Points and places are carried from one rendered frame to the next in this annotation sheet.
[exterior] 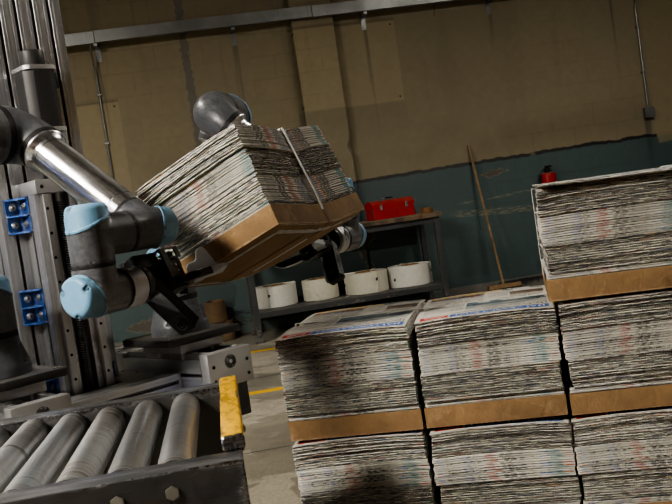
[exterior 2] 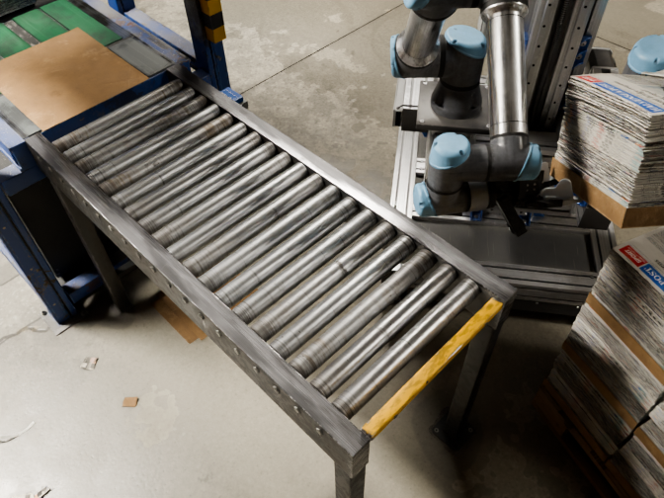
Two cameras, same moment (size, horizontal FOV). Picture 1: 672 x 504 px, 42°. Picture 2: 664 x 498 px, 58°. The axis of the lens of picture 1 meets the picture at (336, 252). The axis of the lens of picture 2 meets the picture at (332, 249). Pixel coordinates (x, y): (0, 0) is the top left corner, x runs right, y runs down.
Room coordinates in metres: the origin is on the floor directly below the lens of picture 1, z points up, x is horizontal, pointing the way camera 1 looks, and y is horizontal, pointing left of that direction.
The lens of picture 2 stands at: (0.78, -0.18, 1.91)
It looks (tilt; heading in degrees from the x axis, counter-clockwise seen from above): 50 degrees down; 54
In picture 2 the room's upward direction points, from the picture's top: 2 degrees counter-clockwise
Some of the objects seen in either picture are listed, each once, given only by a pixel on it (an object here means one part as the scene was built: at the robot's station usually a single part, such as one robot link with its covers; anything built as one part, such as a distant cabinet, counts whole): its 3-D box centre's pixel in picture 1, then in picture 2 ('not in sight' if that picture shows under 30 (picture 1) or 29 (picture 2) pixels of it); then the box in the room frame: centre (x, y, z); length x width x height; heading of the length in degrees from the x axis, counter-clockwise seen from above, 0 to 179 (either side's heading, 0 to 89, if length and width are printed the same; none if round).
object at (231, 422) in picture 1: (231, 407); (437, 364); (1.32, 0.19, 0.81); 0.43 x 0.03 x 0.02; 7
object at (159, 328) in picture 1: (177, 313); not in sight; (2.31, 0.43, 0.87); 0.15 x 0.15 x 0.10
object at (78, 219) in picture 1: (97, 234); (456, 162); (1.53, 0.40, 1.10); 0.11 x 0.08 x 0.11; 143
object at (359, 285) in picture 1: (342, 264); not in sight; (8.04, -0.04, 0.55); 1.80 x 0.70 x 1.09; 97
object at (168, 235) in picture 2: not in sight; (225, 199); (1.23, 0.92, 0.77); 0.47 x 0.05 x 0.05; 7
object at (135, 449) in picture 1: (137, 445); (387, 327); (1.31, 0.34, 0.77); 0.47 x 0.05 x 0.05; 7
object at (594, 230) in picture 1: (607, 232); not in sight; (1.89, -0.58, 0.95); 0.38 x 0.29 x 0.23; 168
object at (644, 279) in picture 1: (612, 272); not in sight; (1.89, -0.58, 0.86); 0.38 x 0.29 x 0.04; 168
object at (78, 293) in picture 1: (96, 292); (441, 197); (1.51, 0.42, 1.00); 0.11 x 0.08 x 0.09; 151
